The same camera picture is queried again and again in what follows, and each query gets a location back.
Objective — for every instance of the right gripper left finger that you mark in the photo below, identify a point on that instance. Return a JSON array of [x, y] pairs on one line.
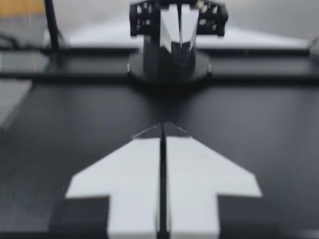
[[134, 179]]

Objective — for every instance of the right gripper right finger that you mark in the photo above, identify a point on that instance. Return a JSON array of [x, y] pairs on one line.
[[194, 179]]

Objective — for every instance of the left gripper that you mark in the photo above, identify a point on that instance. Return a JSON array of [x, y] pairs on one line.
[[132, 25]]

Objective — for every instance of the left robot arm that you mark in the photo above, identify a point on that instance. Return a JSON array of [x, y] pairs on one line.
[[154, 63]]

